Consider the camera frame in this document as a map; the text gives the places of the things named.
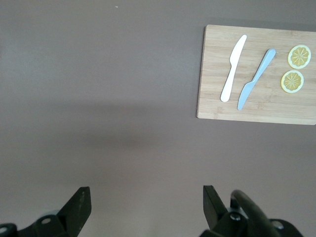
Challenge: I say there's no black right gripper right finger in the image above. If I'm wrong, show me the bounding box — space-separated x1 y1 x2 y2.
201 185 250 237

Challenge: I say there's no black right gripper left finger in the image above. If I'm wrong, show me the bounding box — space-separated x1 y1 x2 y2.
17 186 92 237

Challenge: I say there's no bamboo cutting board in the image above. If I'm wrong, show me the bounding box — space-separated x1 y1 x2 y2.
196 24 316 126

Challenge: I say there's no grey plastic knife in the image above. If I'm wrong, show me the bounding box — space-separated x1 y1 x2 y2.
237 48 277 111

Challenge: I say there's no white plastic knife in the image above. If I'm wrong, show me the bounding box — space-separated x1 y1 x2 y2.
220 34 248 103

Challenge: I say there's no yellow lemon slice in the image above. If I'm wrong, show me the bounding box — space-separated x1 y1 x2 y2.
287 44 312 70
280 70 305 94

